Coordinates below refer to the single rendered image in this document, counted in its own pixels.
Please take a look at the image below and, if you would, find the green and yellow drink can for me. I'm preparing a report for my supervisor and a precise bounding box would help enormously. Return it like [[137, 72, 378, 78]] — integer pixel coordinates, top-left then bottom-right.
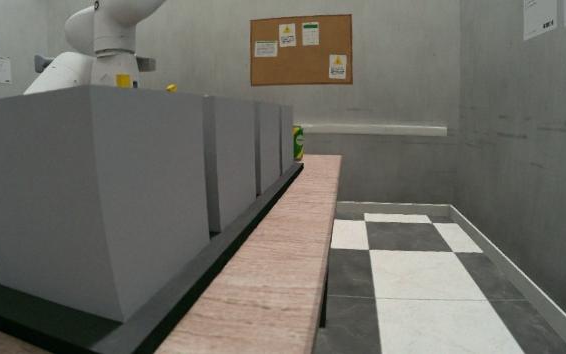
[[293, 125, 303, 161]]

